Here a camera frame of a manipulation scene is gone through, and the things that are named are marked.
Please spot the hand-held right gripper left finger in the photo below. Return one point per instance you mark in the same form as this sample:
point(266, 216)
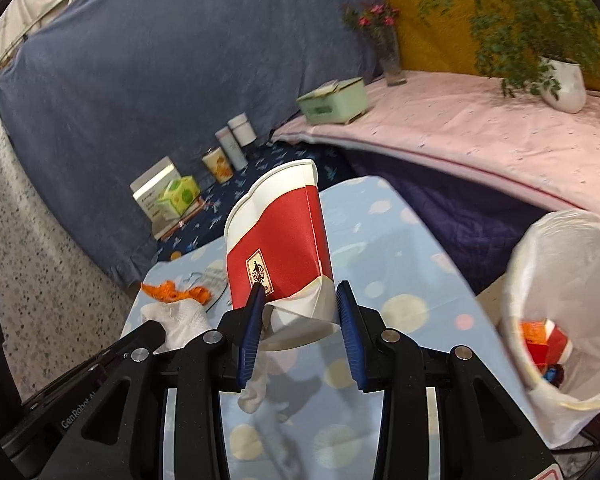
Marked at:
point(250, 330)

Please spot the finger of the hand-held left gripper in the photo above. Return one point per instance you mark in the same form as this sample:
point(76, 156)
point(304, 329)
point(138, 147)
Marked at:
point(147, 335)

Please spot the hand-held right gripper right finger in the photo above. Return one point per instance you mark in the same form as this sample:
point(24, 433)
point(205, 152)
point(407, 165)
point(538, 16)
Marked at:
point(347, 330)

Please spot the white tissue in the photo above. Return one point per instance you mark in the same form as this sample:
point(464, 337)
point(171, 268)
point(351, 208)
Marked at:
point(180, 320)

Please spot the red paper packet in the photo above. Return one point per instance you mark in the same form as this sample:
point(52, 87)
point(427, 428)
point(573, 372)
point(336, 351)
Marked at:
point(537, 353)

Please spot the bin with white bag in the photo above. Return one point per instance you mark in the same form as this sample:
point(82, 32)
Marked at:
point(570, 270)

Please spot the clear plastic film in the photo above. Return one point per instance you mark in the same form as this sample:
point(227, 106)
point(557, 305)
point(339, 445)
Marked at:
point(212, 277)

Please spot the light blue planet tablecloth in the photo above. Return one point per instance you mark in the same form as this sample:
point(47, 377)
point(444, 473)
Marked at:
point(405, 270)

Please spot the white paper box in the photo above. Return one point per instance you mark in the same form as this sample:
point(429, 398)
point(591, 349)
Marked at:
point(147, 200)

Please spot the green tissue pack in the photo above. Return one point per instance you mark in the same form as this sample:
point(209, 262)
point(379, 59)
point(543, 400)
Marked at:
point(177, 195)

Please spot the dark purple quilt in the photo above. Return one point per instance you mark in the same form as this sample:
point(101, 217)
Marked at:
point(455, 220)

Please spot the orange print can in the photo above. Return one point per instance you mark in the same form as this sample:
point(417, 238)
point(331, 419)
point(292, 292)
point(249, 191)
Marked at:
point(217, 165)

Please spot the dark blue patterned cloth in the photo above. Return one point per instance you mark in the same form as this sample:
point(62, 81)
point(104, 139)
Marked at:
point(280, 155)

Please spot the tall white bottle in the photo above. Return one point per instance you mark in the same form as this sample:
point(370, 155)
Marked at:
point(231, 147)

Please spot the white jar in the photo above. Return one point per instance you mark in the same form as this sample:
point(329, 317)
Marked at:
point(241, 130)

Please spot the mint green storage box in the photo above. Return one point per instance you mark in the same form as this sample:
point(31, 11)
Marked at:
point(330, 105)

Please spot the pink cloth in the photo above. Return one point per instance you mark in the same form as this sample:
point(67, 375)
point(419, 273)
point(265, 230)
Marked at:
point(455, 125)

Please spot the glass vase with red flowers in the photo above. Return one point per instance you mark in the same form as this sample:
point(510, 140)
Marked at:
point(392, 60)

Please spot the blue blanket backdrop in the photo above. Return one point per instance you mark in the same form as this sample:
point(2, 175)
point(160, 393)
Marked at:
point(155, 60)

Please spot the yellow cloth backdrop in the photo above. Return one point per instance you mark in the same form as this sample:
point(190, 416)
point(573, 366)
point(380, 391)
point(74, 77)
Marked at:
point(430, 55)

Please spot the green plant in white pot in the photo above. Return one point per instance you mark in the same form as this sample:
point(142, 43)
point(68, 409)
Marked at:
point(565, 82)

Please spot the white curtain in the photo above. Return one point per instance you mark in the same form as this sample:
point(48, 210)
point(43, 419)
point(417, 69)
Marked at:
point(30, 0)

